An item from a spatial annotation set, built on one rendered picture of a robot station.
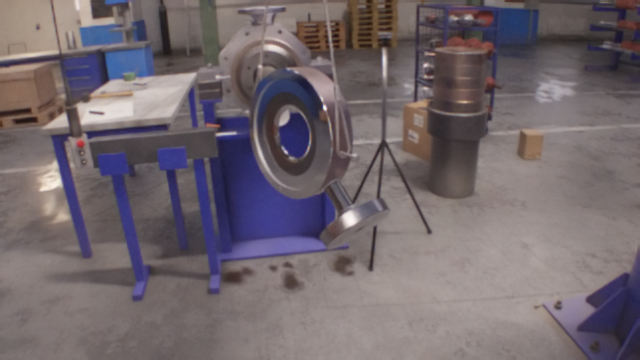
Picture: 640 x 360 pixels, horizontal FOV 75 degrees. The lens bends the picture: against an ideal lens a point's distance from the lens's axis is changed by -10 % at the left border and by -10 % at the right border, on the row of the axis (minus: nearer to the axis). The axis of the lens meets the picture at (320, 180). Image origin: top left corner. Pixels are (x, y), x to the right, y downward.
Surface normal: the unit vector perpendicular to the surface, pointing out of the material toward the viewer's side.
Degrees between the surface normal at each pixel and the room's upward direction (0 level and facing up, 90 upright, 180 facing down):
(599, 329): 90
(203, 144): 90
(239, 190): 90
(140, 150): 90
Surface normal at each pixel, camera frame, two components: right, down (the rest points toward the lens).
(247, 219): 0.16, 0.38
